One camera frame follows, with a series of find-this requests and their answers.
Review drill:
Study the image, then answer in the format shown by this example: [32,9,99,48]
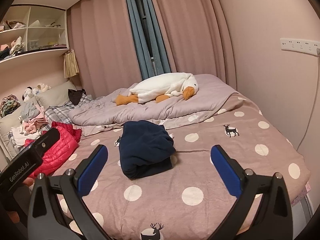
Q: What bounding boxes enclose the plaid pillow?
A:
[45,94,94,125]

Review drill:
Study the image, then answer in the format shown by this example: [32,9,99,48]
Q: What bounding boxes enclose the white wall shelf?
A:
[0,4,70,64]

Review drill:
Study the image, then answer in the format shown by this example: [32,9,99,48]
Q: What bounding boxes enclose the person's left hand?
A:
[7,177,35,223]

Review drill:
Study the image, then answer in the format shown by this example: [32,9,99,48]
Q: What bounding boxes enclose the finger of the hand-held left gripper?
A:
[32,128,60,155]

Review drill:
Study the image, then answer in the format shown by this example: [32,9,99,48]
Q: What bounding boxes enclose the pile of pastel clothes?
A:
[11,102,50,147]

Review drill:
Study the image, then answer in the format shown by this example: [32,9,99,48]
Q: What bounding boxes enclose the beige fringed hanging cloth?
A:
[64,50,80,78]

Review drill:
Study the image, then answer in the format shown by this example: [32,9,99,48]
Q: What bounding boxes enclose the navy fleece jacket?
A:
[118,120,177,180]

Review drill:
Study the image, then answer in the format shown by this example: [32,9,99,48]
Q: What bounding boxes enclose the pink curtain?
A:
[66,0,142,99]
[146,0,238,90]

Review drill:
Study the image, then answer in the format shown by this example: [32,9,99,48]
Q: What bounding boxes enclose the black and white plush toy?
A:
[22,87,35,102]

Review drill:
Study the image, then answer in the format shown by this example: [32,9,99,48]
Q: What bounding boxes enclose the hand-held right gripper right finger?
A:
[211,144,293,240]

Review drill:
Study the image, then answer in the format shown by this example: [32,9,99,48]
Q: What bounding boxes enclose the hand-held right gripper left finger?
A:
[27,144,110,240]

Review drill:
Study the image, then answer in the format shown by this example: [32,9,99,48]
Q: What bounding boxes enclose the floral cloth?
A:
[0,94,22,118]

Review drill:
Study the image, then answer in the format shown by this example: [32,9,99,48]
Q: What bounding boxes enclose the white goose plush toy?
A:
[115,72,198,105]

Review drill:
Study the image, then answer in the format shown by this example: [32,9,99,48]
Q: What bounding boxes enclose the blue curtain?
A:
[122,0,172,80]

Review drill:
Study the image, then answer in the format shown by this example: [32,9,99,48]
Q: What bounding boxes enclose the lilac quilt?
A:
[68,74,240,137]

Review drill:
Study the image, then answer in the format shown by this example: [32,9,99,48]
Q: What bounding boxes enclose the black cloth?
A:
[68,89,87,105]

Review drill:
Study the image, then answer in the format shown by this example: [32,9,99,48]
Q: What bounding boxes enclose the cream crumpled cloth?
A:
[9,36,25,55]

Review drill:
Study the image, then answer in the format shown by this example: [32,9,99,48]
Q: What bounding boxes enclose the red puffer jacket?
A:
[27,121,82,179]

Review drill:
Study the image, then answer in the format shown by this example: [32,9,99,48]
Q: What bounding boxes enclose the white power strip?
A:
[280,38,320,55]

